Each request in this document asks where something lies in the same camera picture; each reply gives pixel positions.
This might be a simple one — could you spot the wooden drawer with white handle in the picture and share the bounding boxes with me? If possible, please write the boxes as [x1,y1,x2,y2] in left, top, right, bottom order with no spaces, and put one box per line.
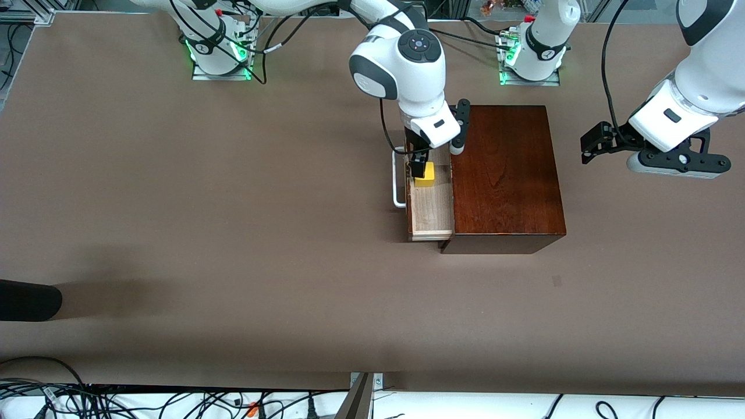
[393,145,455,242]

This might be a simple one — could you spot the dark brown wooden cabinet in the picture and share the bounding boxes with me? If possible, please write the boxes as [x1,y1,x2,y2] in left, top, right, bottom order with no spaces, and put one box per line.
[439,105,567,255]

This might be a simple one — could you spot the black cylindrical object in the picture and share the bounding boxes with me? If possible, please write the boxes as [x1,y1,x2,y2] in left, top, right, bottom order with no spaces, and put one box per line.
[0,279,63,322]

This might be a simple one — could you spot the black left base cables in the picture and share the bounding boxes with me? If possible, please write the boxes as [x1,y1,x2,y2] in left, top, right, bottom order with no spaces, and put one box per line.
[428,16,513,52]

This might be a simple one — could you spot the black base cables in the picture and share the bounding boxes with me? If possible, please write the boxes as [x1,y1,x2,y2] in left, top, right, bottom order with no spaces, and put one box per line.
[428,16,513,52]
[169,0,303,86]

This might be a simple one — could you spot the black right base cables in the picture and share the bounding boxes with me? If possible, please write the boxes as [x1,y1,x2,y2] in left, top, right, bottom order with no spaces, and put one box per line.
[169,0,303,86]

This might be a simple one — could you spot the grey metal post bracket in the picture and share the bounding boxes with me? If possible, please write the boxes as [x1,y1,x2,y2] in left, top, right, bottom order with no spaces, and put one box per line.
[335,371,385,419]

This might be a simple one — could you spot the tangled black cable bundle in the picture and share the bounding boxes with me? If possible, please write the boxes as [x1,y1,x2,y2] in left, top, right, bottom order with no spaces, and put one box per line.
[0,378,350,419]

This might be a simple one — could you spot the aluminium frame profile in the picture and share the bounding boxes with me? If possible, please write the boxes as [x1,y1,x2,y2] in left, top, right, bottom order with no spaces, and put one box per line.
[0,9,56,25]

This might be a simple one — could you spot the thin black cable loop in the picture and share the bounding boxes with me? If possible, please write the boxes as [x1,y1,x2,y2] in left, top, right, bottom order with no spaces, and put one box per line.
[0,356,85,397]

